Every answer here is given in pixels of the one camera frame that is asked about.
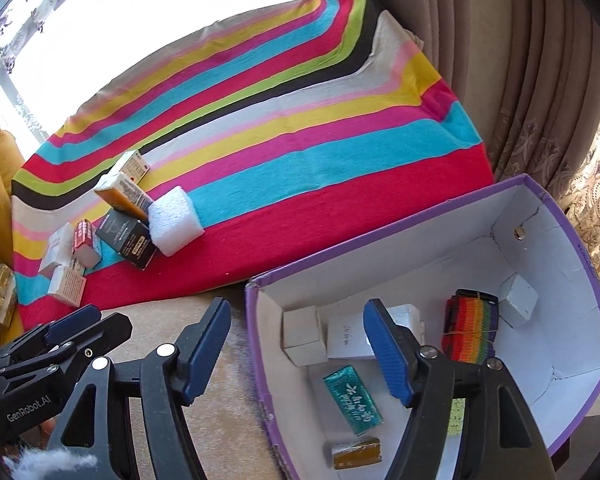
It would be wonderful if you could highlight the patterned beige curtain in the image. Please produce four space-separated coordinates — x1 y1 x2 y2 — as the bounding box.
500 55 600 291

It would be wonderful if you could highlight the medium silver white box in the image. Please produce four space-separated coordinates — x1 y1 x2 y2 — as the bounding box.
316 307 378 361

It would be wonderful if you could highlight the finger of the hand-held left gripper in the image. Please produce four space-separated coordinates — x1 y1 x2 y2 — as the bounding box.
2 312 133 378
0 305 102 361

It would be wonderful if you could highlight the red tissue packet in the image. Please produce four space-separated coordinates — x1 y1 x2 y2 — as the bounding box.
72 219 102 268

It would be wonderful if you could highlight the white fluffy cloth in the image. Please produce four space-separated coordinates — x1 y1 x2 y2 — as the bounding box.
2 447 101 480

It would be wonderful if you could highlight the white lace curtain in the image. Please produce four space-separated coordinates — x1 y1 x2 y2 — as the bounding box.
0 0 121 126

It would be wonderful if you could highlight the black carton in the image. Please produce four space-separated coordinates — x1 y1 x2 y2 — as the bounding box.
95 207 157 272

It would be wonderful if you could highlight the white box with red print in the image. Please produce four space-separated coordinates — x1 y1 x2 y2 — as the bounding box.
114 151 151 186

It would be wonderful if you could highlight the yellow leather sofa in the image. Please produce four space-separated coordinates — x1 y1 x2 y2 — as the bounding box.
0 115 28 331

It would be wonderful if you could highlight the rainbow luggage strap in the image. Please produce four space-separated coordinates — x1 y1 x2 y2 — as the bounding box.
441 288 501 366

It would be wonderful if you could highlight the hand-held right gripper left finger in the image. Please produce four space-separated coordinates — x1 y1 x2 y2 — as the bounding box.
45 296 232 480

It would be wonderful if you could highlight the small gold foil packet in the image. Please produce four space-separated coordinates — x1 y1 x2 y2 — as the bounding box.
330 437 382 471

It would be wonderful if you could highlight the beige pleated curtain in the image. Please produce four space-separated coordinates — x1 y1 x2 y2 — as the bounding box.
317 0 600 186

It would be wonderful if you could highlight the purple cardboard box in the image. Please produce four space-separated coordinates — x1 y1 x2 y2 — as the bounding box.
244 174 600 480

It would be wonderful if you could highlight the long white barcode box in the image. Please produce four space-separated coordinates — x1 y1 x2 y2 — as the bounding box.
47 265 87 307

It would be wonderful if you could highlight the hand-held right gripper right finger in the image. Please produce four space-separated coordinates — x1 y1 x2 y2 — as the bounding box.
362 298 553 480

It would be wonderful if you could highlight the beige velvet cushion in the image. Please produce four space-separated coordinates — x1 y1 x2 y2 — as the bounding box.
25 280 301 480

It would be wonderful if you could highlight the small green white box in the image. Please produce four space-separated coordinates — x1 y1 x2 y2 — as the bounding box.
322 364 385 437

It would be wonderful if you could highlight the green sponge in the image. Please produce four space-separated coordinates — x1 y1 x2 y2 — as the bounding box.
447 395 468 438

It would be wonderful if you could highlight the rainbow striped blanket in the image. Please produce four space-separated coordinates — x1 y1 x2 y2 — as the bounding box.
11 0 496 331

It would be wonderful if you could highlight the white foam block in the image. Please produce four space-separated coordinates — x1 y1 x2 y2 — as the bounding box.
147 185 206 257

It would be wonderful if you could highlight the orange tissue packet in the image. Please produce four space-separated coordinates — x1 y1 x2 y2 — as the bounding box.
94 172 153 223

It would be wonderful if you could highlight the white cube box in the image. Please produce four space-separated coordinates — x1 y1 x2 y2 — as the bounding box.
497 274 538 330

